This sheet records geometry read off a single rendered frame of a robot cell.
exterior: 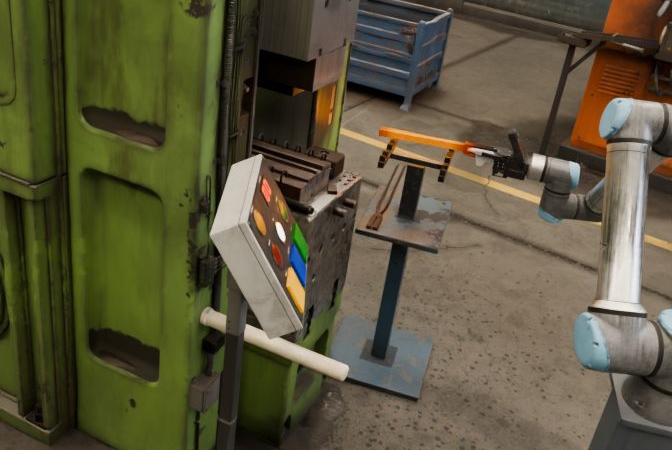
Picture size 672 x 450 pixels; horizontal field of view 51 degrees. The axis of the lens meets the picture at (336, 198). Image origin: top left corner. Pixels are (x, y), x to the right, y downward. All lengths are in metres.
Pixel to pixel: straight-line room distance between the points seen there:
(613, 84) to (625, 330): 3.51
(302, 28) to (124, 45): 0.45
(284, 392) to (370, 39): 3.93
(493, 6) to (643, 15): 4.76
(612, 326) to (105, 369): 1.50
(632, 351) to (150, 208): 1.33
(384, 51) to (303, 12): 4.01
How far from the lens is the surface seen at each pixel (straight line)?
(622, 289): 2.03
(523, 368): 3.20
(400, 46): 5.80
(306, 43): 1.86
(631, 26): 5.31
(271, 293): 1.48
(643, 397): 2.18
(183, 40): 1.73
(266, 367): 2.41
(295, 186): 2.06
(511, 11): 9.78
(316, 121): 2.39
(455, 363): 3.11
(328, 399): 2.80
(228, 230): 1.41
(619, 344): 2.01
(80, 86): 1.99
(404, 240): 2.50
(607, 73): 5.36
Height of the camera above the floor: 1.88
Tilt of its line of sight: 27 degrees down
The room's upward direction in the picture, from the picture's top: 8 degrees clockwise
